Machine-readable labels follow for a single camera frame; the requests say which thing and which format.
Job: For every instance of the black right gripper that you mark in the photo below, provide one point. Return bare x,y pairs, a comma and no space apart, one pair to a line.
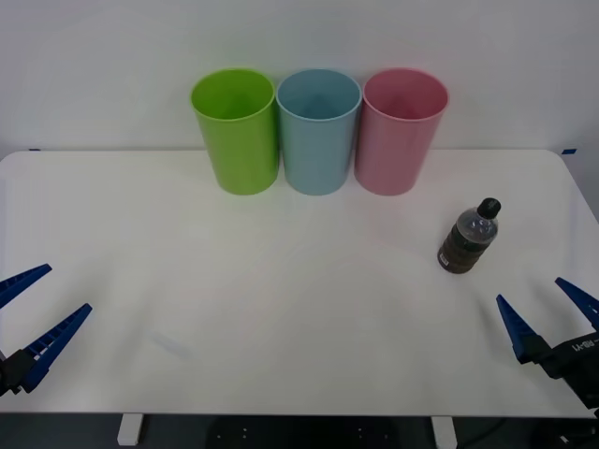
578,362

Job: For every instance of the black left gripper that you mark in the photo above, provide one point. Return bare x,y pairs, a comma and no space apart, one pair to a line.
4,374

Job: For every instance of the small dark plastic bottle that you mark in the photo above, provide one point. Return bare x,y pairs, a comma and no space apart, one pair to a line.
468,243

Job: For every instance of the white table leg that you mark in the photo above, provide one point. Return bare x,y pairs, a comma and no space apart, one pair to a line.
128,429
443,431

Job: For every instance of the pink plastic waste bin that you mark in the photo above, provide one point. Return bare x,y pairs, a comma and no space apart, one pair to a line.
390,154

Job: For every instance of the green plastic waste bin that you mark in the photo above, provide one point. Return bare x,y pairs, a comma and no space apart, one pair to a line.
238,149

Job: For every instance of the pale blue plastic waste bin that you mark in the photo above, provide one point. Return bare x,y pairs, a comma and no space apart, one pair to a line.
316,154

